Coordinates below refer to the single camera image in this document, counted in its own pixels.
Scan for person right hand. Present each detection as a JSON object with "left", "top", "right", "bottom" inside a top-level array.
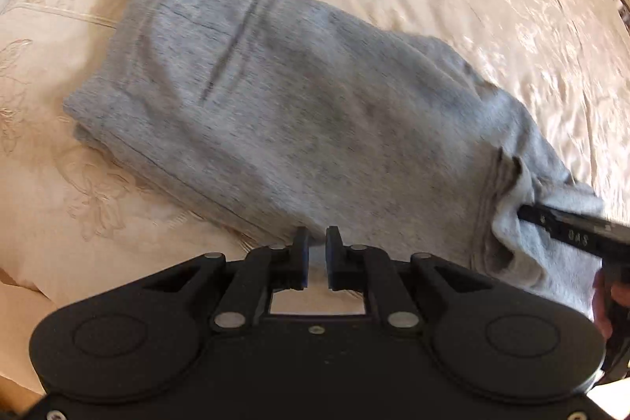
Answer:
[{"left": 591, "top": 270, "right": 613, "bottom": 340}]

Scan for cream embroidered bedspread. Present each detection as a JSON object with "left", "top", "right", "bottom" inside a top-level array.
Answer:
[{"left": 0, "top": 0, "right": 630, "bottom": 308}]

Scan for grey speckled pants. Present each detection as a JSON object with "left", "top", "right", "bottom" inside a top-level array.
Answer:
[{"left": 64, "top": 0, "right": 602, "bottom": 315}]

